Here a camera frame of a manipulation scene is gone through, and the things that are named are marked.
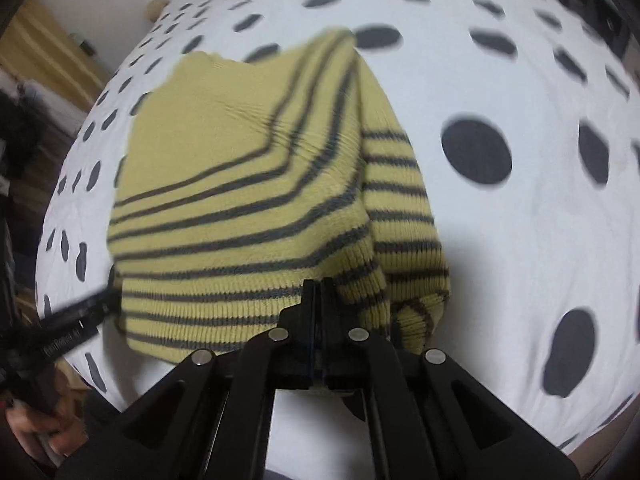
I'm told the wooden furniture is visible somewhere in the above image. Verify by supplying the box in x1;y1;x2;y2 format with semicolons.
0;2;113;116

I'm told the white spotted bed sheet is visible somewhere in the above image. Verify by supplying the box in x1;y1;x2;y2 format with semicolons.
35;0;640;480

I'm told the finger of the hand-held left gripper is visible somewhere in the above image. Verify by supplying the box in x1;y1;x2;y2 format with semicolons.
37;266;122;358

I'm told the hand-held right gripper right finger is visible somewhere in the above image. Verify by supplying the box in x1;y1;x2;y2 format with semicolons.
321;280;582;480

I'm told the yellow striped knit sweater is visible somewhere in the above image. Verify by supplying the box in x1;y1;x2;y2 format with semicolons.
107;27;451;367

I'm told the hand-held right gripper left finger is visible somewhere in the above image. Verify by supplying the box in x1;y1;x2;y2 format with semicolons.
54;279;321;480

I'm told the person's left hand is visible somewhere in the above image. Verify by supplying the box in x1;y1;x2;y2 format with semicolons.
7;370;92;462

